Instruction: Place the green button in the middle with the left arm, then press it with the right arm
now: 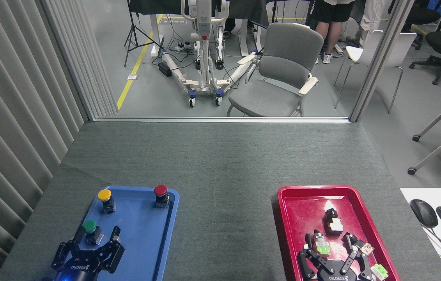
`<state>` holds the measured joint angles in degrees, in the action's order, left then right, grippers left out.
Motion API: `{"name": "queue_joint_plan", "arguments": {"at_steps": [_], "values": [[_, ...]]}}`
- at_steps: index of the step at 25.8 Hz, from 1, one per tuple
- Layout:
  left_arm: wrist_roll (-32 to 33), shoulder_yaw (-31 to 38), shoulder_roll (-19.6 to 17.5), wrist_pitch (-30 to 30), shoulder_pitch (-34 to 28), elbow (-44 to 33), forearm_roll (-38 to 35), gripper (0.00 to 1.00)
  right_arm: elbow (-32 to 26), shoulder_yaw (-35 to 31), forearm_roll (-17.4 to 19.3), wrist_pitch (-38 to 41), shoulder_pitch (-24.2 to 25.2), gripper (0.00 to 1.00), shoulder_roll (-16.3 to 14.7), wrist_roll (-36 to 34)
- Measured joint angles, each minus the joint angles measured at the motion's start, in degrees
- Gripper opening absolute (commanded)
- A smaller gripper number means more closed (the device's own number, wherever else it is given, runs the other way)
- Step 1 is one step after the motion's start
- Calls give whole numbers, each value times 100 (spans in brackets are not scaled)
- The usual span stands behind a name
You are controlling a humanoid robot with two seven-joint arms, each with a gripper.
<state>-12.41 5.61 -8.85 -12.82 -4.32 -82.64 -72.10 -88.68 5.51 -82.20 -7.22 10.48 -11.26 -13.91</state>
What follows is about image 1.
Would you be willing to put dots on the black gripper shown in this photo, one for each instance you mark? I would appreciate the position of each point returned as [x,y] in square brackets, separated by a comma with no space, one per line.
[339,272]
[77,269]

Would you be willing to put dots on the green push button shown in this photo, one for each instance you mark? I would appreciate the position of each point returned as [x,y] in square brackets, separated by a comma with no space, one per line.
[89,226]

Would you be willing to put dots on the yellow push button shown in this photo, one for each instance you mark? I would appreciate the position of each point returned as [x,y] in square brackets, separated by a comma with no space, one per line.
[104,195]

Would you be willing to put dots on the red push button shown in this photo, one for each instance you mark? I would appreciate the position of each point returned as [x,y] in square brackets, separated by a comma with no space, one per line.
[160,190]

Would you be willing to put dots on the blue plastic tray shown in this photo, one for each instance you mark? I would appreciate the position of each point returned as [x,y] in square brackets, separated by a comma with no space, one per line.
[142,238]

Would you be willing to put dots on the red plastic tray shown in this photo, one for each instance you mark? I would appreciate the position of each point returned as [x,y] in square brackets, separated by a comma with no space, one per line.
[302,214]

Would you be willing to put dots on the black computer mouse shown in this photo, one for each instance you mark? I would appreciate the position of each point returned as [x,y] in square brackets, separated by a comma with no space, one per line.
[424,212]

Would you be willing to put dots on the black power adapter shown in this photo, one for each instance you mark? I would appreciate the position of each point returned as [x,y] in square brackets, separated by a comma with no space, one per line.
[164,69]

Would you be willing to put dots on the grey armchair with cream armrests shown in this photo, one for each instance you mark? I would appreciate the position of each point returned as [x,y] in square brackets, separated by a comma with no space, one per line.
[282,66]

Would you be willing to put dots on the black tripod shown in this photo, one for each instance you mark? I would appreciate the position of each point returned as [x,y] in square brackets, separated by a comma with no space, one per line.
[134,35]

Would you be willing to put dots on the white chair with metal legs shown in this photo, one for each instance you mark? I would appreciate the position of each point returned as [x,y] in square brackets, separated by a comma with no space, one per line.
[397,47]

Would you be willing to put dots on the white power strip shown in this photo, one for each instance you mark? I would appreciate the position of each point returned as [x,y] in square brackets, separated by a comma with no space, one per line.
[182,47]

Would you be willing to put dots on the white stand on wheels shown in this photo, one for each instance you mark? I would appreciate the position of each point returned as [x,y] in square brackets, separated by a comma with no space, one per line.
[204,58]

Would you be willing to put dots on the person in shorts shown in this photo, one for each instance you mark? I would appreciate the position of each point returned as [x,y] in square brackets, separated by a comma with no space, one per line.
[331,15]

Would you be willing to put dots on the person in long trousers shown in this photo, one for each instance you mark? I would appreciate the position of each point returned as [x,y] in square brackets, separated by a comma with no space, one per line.
[372,15]

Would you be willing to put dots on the silver switch with green block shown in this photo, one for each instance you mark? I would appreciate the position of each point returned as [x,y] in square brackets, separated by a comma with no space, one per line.
[321,246]

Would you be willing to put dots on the black switch with colourful block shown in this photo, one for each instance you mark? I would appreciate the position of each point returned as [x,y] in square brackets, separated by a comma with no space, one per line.
[365,248]

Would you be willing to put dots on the black and white switch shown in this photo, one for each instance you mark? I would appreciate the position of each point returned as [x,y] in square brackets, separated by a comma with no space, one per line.
[334,224]

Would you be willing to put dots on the white and green switch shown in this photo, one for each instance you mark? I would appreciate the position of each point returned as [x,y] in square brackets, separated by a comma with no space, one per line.
[380,270]

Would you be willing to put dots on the grey slatted wall panel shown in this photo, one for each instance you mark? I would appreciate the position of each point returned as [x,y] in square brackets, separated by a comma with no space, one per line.
[17,97]

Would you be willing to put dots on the silver table edge rail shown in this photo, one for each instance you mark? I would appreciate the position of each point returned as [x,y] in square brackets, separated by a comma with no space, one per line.
[220,120]

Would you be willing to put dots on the silver post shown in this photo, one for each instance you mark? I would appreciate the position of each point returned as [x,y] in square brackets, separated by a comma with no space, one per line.
[376,58]

